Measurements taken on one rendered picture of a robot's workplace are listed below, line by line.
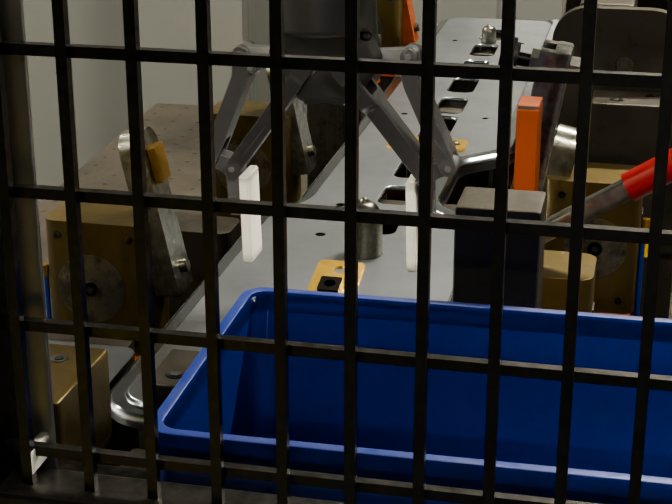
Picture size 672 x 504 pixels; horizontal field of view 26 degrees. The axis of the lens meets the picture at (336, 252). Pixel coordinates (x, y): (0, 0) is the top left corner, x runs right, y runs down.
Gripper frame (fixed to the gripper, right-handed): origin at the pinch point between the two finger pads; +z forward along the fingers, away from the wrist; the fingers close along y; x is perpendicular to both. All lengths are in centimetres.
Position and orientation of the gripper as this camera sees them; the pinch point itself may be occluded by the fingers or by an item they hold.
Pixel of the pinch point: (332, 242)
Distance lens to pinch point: 111.0
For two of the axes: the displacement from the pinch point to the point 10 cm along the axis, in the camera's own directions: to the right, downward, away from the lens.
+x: -2.2, 3.4, -9.1
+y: -9.8, -0.5, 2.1
